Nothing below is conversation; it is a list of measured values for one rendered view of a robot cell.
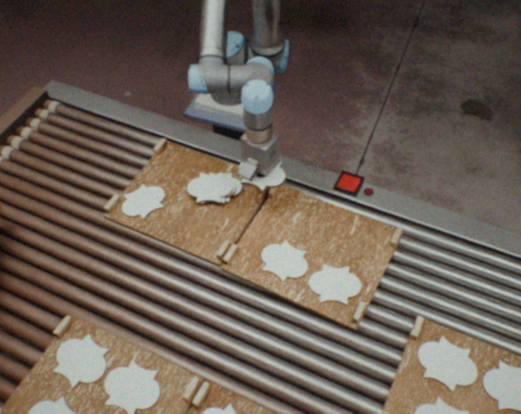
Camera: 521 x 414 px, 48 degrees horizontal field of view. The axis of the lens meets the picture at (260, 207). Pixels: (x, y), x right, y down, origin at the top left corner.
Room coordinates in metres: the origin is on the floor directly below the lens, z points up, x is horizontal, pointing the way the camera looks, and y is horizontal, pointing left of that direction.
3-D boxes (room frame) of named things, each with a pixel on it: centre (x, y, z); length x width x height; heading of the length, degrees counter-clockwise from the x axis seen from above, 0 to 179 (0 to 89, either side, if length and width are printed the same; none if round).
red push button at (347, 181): (1.16, -0.28, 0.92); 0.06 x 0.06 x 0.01; 61
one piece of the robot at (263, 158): (1.08, 0.01, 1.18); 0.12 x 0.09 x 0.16; 141
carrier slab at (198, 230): (1.14, 0.21, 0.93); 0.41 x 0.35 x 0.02; 60
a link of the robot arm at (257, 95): (1.10, -0.01, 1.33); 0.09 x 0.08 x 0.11; 175
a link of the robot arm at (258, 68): (1.20, 0.00, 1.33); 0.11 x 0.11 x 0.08; 85
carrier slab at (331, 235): (0.92, -0.14, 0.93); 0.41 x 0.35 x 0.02; 58
